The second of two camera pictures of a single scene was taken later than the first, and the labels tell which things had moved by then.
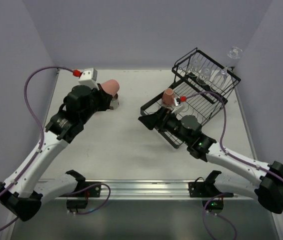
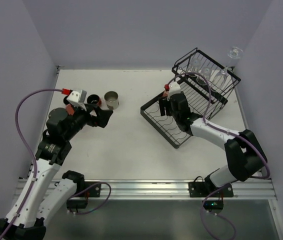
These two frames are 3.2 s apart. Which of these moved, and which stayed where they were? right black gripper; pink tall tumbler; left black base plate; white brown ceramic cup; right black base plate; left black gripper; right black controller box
Moved: pink tall tumbler; right black gripper; left black gripper
Stayed: white brown ceramic cup; left black base plate; right black base plate; right black controller box
